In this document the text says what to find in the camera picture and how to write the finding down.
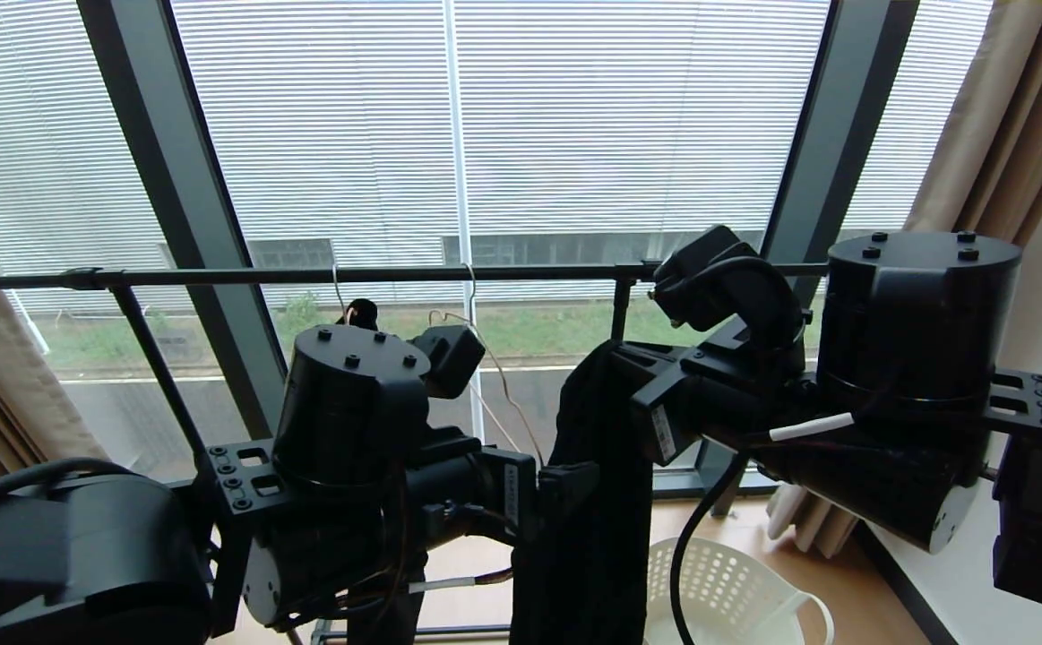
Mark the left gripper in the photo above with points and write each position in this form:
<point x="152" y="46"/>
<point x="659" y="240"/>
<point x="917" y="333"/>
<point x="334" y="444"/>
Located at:
<point x="512" y="493"/>

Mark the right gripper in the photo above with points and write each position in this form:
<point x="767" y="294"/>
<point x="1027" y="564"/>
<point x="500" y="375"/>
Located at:
<point x="718" y="403"/>

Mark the black garment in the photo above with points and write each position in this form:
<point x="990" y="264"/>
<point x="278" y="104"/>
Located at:
<point x="361" y="313"/>
<point x="592" y="537"/>

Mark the pink clothes hanger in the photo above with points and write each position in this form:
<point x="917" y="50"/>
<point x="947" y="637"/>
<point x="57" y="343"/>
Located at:
<point x="472" y="287"/>
<point x="338" y="291"/>

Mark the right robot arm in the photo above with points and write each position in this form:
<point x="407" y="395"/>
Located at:
<point x="915" y="313"/>

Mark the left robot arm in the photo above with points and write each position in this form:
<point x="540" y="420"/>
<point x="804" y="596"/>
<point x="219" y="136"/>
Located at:
<point x="341" y="403"/>

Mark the white laundry basket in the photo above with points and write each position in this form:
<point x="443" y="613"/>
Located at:
<point x="736" y="591"/>

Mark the black clothes rack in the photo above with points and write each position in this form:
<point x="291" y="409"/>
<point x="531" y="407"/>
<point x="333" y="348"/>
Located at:
<point x="529" y="272"/>

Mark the beige curtain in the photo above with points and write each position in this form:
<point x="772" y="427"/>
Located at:
<point x="1" y="376"/>
<point x="1004" y="116"/>

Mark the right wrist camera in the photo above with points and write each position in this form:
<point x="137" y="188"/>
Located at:
<point x="709" y="269"/>

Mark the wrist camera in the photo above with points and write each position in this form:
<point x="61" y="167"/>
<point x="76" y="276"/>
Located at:
<point x="449" y="358"/>
<point x="709" y="269"/>

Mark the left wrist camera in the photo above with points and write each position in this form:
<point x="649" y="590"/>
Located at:
<point x="449" y="358"/>

